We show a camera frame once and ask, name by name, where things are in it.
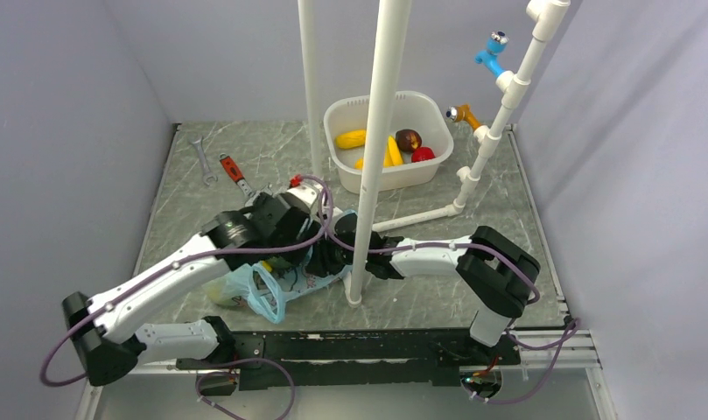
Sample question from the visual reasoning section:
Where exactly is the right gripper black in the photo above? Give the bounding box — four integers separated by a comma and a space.
305, 228, 368, 278

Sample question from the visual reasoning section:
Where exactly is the light blue plastic bag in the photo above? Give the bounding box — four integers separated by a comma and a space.
215, 248, 352, 324

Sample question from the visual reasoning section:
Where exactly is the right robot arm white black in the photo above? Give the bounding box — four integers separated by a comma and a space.
365, 226, 541, 363

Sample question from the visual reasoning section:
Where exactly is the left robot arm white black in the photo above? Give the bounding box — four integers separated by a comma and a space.
62, 185, 321, 386

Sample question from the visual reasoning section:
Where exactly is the green netted fake melon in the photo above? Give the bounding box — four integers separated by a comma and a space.
265, 255, 298, 272

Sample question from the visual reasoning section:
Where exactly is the yellow fake banana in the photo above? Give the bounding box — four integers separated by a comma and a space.
383, 136, 404, 168

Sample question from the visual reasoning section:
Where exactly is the red fake apple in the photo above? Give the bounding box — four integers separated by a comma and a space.
410, 146, 436, 163

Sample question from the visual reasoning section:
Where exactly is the dark brown fake fruit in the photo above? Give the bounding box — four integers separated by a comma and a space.
395, 129, 422, 153

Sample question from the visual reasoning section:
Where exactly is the silver open-end wrench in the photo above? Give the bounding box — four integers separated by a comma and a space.
189, 136, 219, 186

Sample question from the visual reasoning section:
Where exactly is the white plastic basket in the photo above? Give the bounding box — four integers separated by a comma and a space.
324, 91, 454, 193

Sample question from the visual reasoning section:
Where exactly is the orange toy faucet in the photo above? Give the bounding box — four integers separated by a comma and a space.
445, 103, 482, 130

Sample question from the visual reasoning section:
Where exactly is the blue toy faucet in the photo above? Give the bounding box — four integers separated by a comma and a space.
474, 31, 508, 78

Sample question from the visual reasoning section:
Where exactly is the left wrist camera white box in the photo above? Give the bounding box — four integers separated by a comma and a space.
278, 174, 340, 220

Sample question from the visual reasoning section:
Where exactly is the red handled adjustable wrench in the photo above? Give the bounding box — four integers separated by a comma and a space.
219, 153, 272, 207

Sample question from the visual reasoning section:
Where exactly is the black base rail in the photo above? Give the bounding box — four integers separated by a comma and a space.
173, 324, 522, 401

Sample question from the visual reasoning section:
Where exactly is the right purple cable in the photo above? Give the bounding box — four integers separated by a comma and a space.
324, 214, 581, 407

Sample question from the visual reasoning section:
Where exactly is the white PVC pipe frame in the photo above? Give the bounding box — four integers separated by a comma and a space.
298, 1, 571, 307

